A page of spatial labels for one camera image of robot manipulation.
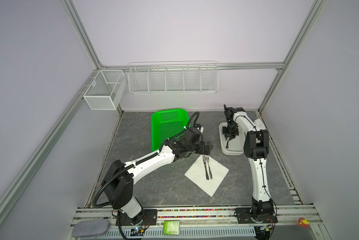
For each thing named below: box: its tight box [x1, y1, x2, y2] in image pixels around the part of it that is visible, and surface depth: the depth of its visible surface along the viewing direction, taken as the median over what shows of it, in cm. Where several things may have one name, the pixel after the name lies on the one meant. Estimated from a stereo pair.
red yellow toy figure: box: [296, 217, 310, 229], surface depth 69 cm
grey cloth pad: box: [71, 219, 109, 237], surface depth 70 cm
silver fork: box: [205, 154, 213, 180], surface depth 93 cm
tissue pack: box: [254, 118, 267, 130], surface depth 104 cm
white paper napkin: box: [184, 154, 230, 197], surface depth 90 cm
